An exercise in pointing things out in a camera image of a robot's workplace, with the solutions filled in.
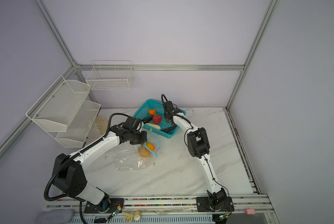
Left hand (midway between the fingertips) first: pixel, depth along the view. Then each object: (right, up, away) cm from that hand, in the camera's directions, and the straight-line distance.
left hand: (146, 140), depth 84 cm
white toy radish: (+2, +8, +20) cm, 22 cm away
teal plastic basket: (+5, +23, +31) cm, 39 cm away
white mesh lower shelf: (-48, +5, +8) cm, 49 cm away
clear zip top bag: (-8, -12, +7) cm, 16 cm away
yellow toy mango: (-3, -8, +4) cm, 9 cm away
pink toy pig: (+56, -35, -14) cm, 67 cm away
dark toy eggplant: (+13, +5, +19) cm, 24 cm away
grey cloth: (-41, -36, -15) cm, 57 cm away
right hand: (+16, +15, +22) cm, 31 cm away
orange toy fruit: (0, +19, +29) cm, 35 cm away
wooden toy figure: (-2, -36, -15) cm, 40 cm away
